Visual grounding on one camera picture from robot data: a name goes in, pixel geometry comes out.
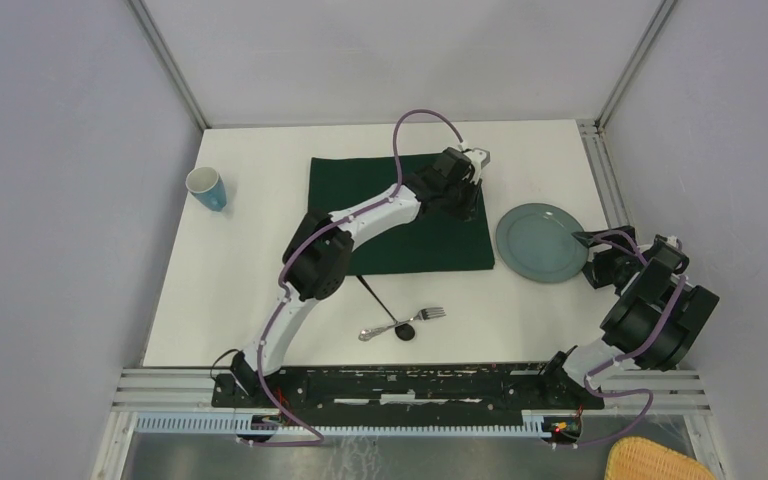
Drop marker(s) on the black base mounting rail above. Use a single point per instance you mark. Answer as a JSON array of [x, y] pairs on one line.
[[459, 395]]

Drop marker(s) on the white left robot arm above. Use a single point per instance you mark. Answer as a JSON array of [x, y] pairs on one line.
[[317, 259]]

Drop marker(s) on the yellow woven basket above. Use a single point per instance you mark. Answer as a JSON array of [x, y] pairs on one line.
[[639, 458]]

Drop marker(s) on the teal ceramic dinner plate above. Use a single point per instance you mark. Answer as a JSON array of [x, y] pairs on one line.
[[536, 240]]

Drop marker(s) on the silver fork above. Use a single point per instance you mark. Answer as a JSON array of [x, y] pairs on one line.
[[422, 315]]

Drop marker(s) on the black spoon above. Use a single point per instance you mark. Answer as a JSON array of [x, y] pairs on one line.
[[403, 332]]

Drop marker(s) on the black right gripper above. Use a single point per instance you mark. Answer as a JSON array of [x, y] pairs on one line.
[[594, 270]]

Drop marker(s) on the dark green cloth placemat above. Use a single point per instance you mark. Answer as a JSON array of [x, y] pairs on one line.
[[436, 242]]

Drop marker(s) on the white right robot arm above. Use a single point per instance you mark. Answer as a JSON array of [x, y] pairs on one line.
[[657, 317]]

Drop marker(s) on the aluminium frame rails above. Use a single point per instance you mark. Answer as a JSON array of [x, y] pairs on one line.
[[187, 393]]

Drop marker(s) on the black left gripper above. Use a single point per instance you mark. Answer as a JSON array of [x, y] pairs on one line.
[[473, 188]]

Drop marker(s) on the blue ceramic mug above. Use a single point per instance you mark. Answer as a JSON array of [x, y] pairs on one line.
[[206, 185]]

